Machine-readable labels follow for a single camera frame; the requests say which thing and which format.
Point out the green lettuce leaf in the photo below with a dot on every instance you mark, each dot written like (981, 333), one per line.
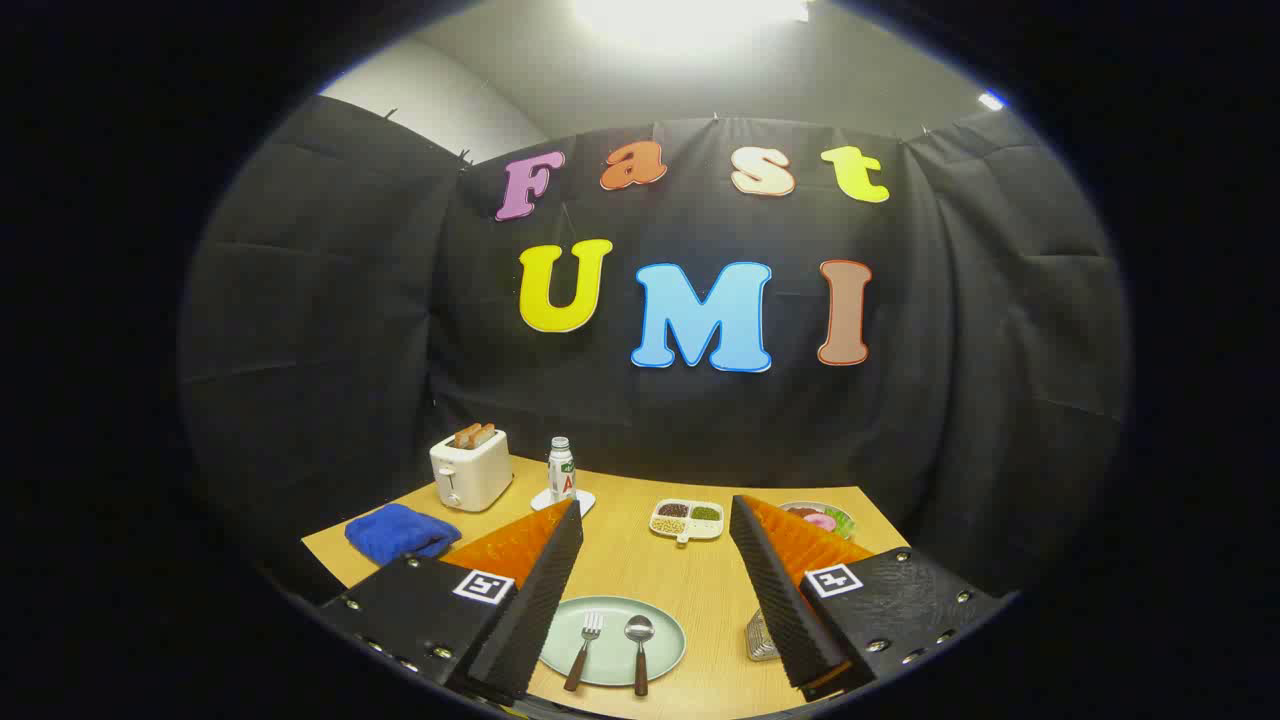
(842, 520)

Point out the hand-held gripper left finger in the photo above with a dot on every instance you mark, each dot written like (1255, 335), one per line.
(545, 600)

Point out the white divided bean dish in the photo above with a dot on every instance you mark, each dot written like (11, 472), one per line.
(687, 522)

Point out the white toaster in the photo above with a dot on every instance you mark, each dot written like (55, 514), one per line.
(475, 475)

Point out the white square coaster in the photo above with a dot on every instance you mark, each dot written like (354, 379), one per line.
(583, 501)

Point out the pink round food slice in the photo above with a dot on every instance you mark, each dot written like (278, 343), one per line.
(821, 522)

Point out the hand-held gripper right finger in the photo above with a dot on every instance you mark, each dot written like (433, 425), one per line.
(775, 600)

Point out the pale green plate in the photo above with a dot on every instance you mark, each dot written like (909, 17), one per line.
(612, 660)

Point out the black backdrop cloth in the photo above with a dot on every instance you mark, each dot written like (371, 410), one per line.
(330, 330)

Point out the ceiling light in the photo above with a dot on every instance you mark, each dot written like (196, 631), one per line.
(690, 15)

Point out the brown toast slice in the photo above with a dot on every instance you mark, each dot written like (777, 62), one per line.
(485, 434)
(466, 436)

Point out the blue folded towel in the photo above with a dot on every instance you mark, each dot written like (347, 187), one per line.
(400, 532)

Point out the small drink bottle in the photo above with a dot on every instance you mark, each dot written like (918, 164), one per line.
(561, 472)

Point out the white food plate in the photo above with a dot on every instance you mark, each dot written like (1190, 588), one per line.
(800, 507)

